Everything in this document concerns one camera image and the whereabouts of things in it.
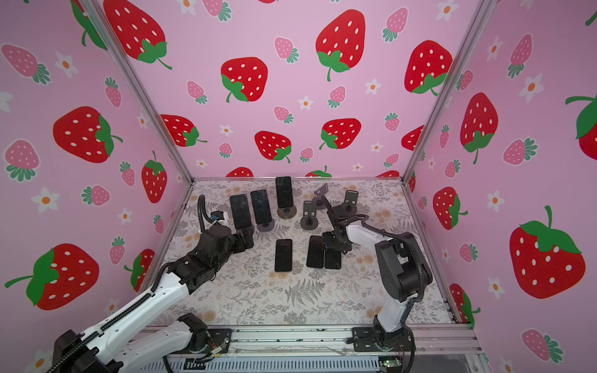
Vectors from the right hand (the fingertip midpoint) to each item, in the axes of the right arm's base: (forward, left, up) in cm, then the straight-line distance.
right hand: (329, 244), depth 95 cm
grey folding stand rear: (+25, +5, +6) cm, 26 cm away
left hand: (-8, +31, +18) cm, 36 cm away
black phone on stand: (+9, +30, +11) cm, 33 cm away
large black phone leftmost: (+6, +38, +10) cm, 40 cm away
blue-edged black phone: (-5, +6, -3) cm, 8 cm away
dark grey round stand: (+21, -8, +4) cm, 22 cm away
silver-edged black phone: (-6, -2, 0) cm, 7 cm away
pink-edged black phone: (-10, +18, 0) cm, 20 cm away
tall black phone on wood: (+18, +21, +12) cm, 30 cm away
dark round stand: (+12, +10, -1) cm, 15 cm away
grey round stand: (+5, +29, 0) cm, 29 cm away
